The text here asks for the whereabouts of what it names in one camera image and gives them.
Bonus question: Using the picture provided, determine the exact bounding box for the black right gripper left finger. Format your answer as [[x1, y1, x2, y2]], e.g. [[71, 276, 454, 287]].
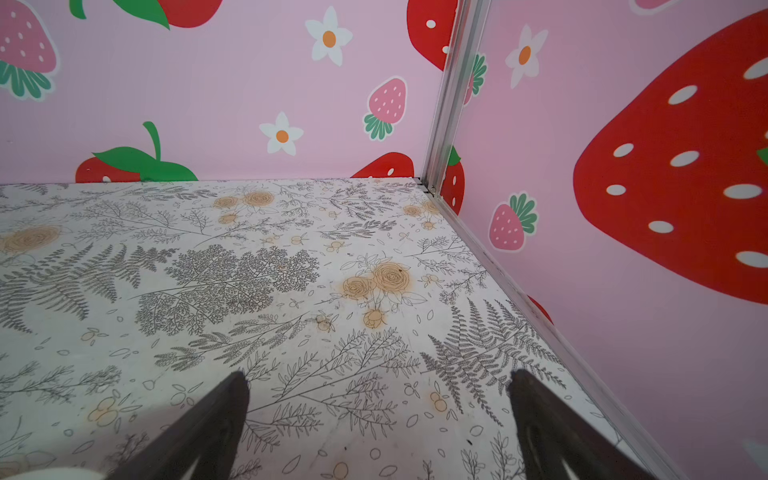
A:
[[108, 371, 250, 479]]

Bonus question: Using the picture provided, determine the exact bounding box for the aluminium corner post right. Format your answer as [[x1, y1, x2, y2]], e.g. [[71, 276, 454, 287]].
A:
[[421, 0, 492, 196]]

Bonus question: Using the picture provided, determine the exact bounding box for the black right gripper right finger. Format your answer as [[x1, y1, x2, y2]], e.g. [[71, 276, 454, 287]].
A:
[[507, 369, 653, 480]]

